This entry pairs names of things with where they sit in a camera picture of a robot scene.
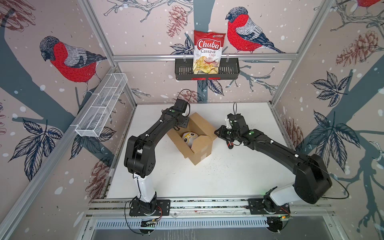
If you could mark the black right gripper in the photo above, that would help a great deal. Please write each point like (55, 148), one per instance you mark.
(221, 130)

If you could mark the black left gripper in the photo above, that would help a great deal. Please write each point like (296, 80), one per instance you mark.
(185, 124)

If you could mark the red black utility knife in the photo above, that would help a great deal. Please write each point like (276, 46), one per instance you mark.
(230, 145)

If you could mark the brown cardboard express box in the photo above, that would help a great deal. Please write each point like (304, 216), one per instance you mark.
(202, 146)

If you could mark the white plush doll with glasses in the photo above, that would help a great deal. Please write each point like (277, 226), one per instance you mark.
(189, 138)

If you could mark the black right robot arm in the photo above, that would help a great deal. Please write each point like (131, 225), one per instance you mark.
(312, 180)

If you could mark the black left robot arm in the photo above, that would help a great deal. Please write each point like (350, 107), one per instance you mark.
(140, 159)

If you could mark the Chuba cassava chips bag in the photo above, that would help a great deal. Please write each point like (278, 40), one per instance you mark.
(208, 49)

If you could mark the black wire wall basket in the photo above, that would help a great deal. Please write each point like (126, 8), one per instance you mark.
(229, 69)

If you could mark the white mesh wall shelf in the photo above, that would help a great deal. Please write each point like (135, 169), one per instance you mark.
(98, 113)

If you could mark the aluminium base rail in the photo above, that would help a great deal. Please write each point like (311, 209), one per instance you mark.
(189, 213)

